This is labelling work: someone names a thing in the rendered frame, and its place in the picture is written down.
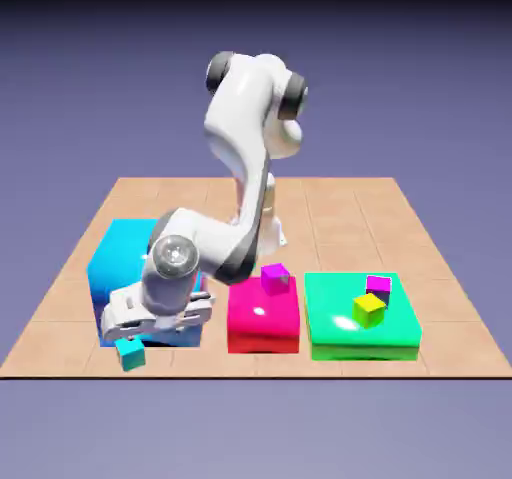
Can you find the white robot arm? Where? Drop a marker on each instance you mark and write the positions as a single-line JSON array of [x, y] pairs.
[[236, 127]]

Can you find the large blue box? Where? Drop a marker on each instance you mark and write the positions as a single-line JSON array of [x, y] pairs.
[[116, 255]]

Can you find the large pink box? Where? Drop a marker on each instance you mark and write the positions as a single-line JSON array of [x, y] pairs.
[[260, 319]]

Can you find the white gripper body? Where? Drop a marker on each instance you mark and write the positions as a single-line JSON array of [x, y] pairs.
[[132, 317]]

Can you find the large green box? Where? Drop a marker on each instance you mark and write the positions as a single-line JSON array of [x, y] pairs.
[[360, 335]]

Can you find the small cyan cube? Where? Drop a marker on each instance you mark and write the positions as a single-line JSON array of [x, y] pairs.
[[131, 353]]

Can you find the small magenta cube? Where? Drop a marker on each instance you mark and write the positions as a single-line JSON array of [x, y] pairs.
[[378, 285], [275, 279]]

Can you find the small yellow cube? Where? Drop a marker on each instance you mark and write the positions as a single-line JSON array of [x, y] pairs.
[[368, 310]]

